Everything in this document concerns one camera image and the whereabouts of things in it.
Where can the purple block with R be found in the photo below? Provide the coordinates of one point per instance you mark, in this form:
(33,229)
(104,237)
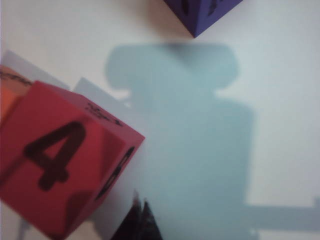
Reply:
(200,15)

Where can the red block with 4 Y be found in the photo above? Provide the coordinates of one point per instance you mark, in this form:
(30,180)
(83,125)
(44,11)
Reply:
(62,162)

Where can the orange block with 2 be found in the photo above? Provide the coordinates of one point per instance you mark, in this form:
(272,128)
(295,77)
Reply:
(10,100)

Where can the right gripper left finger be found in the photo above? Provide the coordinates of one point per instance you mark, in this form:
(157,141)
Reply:
(130,225)

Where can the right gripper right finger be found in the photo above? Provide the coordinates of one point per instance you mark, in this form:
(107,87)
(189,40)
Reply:
(150,225)

